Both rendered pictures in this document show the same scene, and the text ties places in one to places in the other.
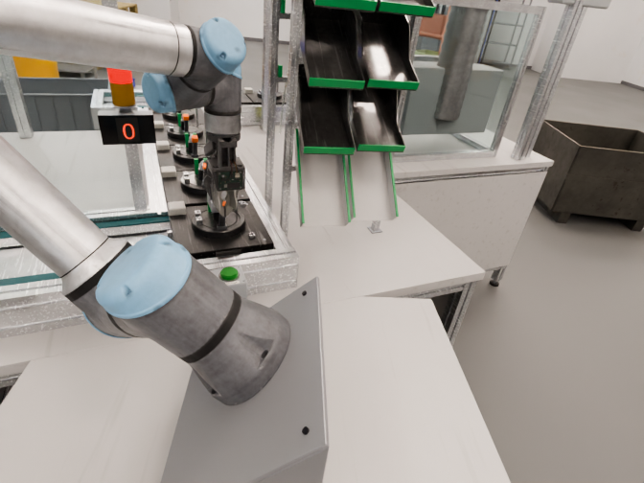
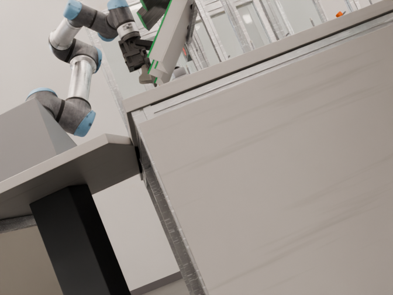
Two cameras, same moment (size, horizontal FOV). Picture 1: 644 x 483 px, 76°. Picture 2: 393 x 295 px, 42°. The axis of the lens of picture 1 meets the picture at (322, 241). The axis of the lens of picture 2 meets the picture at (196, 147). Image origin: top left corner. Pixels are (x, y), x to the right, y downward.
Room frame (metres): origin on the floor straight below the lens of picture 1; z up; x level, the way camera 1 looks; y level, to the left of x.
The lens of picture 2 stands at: (1.47, -1.49, 0.58)
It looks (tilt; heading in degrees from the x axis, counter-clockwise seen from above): 7 degrees up; 108
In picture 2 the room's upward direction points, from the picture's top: 23 degrees counter-clockwise
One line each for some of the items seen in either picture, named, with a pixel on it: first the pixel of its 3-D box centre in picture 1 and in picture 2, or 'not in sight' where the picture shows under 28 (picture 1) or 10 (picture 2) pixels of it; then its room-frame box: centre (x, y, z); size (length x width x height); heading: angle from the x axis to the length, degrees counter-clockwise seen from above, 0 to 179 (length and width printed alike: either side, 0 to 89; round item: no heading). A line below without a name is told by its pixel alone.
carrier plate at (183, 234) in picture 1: (218, 227); not in sight; (0.95, 0.28, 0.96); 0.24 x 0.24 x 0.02; 26
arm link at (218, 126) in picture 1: (224, 122); (128, 32); (0.85, 0.23, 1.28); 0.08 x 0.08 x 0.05
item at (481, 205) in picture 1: (415, 211); not in sight; (2.25, -0.54, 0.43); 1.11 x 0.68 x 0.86; 116
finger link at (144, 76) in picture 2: (232, 201); (147, 76); (0.85, 0.22, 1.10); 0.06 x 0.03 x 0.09; 26
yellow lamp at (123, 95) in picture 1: (123, 93); not in sight; (0.97, 0.51, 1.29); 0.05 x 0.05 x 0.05
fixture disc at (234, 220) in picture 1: (218, 221); not in sight; (0.95, 0.28, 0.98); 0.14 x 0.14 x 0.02
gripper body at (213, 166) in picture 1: (224, 159); (134, 52); (0.84, 0.23, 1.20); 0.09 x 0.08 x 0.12; 26
